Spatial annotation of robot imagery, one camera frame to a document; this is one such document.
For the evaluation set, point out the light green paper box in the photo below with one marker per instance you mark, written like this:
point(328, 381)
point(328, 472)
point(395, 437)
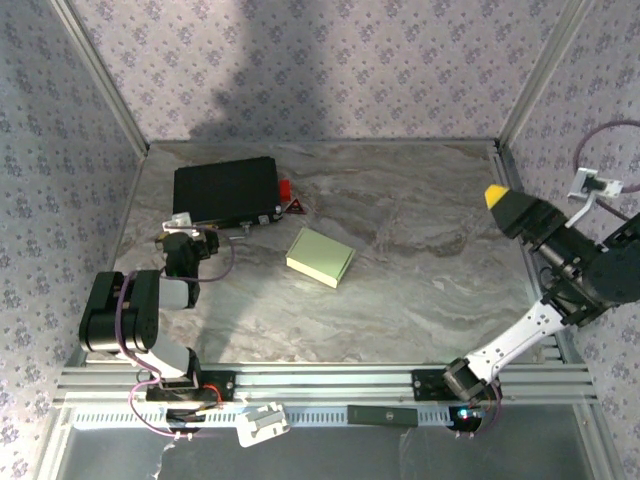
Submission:
point(320, 255)

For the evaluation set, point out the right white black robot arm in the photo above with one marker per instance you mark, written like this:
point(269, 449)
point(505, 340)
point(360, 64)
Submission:
point(515, 340)

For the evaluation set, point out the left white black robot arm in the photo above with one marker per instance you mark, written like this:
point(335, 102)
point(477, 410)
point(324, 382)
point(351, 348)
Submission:
point(145, 320)

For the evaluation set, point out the black case with metal corners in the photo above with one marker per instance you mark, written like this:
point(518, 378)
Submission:
point(225, 190)

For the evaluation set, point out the black red triangular marker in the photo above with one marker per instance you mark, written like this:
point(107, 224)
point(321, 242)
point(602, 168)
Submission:
point(294, 208)

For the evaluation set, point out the flat black rectangular device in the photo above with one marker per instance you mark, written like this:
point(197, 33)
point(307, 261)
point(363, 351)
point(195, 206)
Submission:
point(382, 415)

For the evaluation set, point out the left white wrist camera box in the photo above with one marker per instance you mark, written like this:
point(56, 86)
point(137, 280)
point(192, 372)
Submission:
point(182, 218)

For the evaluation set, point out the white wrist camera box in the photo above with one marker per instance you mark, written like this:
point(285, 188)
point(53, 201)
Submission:
point(587, 182)
point(182, 218)

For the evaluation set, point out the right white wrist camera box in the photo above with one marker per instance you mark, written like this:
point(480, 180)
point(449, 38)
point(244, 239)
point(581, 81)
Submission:
point(587, 182)

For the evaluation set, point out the aluminium frame post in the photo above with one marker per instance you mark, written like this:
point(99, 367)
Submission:
point(543, 75)
point(101, 75)

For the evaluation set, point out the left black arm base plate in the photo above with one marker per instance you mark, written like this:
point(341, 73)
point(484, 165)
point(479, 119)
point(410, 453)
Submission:
point(227, 395)

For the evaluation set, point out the long aluminium frame rail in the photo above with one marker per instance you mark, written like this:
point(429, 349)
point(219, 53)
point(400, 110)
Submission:
point(325, 385)

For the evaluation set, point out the white plastic bracket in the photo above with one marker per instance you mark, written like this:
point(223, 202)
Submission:
point(262, 425)

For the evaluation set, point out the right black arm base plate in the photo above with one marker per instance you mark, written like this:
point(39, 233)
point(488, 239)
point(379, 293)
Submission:
point(425, 385)

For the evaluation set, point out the aluminium frame leg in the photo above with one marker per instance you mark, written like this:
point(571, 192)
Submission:
point(598, 440)
point(55, 445)

